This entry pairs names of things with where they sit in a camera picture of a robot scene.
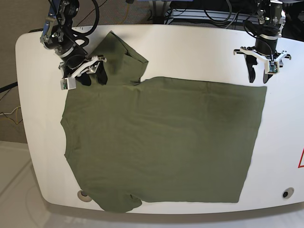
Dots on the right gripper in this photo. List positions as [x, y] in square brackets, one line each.
[80, 65]

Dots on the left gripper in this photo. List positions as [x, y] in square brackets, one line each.
[263, 50]

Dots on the olive green T-shirt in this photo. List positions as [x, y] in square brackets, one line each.
[159, 140]

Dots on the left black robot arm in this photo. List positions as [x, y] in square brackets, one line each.
[271, 20]

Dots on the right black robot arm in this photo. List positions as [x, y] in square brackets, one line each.
[68, 44]

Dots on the black bar behind table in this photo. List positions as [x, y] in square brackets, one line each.
[36, 30]

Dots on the red triangle warning sticker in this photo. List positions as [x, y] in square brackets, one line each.
[301, 162]

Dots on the left table grommet hole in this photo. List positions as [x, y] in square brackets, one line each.
[83, 196]

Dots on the table grommet hole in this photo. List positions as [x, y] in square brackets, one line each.
[83, 196]
[288, 193]

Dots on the right table grommet hole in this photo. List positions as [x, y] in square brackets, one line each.
[288, 193]

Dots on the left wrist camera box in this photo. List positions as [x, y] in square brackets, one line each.
[273, 67]

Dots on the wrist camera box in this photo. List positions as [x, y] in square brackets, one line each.
[68, 83]
[273, 67]

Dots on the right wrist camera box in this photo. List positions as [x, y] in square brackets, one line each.
[68, 83]

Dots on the aluminium frame rack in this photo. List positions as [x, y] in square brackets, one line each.
[219, 13]

